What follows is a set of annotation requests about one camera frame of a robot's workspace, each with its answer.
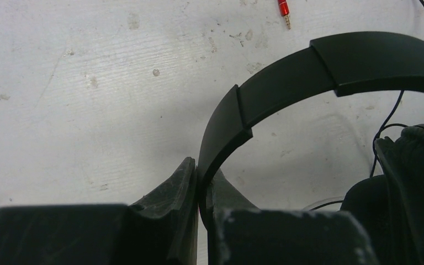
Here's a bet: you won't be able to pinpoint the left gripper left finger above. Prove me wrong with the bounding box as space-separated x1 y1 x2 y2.
0 157 198 264

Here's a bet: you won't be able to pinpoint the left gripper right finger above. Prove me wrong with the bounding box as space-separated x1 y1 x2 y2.
205 171 378 264

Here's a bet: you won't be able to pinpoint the black headphones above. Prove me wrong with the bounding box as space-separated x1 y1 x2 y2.
197 31 424 264

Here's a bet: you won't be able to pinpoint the thin black headphone cable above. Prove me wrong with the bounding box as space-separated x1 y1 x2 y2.
309 0 424 212

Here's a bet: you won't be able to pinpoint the red headphone cable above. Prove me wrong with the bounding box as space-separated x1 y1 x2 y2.
277 0 293 30

